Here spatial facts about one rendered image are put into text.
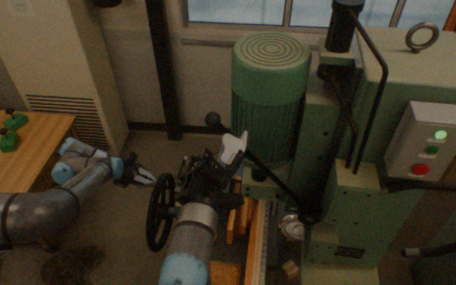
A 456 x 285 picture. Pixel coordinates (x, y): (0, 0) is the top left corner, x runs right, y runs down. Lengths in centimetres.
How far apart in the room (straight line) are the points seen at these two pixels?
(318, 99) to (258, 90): 14
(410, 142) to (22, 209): 82
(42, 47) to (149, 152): 99
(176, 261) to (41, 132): 176
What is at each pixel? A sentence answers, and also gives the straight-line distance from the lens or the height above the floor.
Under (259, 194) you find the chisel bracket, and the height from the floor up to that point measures 102.
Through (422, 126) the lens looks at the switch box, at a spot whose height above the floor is 147.
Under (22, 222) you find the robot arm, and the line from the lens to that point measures 91.
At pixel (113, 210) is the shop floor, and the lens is 241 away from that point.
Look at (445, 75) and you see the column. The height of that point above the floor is 152.
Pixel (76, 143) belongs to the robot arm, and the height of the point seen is 100.
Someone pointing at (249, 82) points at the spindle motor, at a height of 147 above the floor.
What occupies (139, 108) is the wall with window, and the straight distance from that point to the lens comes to 271.
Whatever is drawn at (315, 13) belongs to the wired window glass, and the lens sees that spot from 225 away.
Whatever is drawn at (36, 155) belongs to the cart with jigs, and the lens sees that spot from 213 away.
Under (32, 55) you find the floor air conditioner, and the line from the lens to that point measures 236.
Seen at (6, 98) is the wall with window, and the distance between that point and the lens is 318.
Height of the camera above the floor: 190
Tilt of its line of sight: 45 degrees down
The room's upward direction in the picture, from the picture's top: straight up
